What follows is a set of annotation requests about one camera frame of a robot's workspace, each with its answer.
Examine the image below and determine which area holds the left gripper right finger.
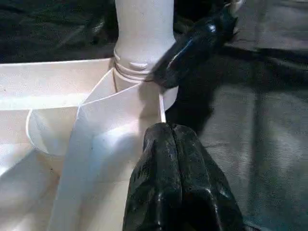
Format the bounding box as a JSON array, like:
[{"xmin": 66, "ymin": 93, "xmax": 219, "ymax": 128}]
[{"xmin": 171, "ymin": 124, "xmax": 246, "ymax": 231}]

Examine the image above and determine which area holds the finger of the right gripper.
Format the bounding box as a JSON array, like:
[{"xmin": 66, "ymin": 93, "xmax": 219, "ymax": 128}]
[{"xmin": 152, "ymin": 7, "xmax": 239, "ymax": 90}]

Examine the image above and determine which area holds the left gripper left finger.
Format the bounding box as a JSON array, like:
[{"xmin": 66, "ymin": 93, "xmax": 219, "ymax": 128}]
[{"xmin": 123, "ymin": 122, "xmax": 181, "ymax": 231}]

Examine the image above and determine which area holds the white plastic table leg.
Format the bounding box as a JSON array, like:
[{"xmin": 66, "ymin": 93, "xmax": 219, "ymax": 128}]
[{"xmin": 113, "ymin": 0, "xmax": 176, "ymax": 81}]

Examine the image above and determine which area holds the white plastic table top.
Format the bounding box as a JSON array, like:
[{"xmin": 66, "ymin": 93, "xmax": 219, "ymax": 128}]
[{"xmin": 0, "ymin": 58, "xmax": 180, "ymax": 231}]

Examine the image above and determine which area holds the black plastic mat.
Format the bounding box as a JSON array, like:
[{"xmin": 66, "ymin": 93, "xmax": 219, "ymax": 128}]
[{"xmin": 0, "ymin": 0, "xmax": 308, "ymax": 231}]

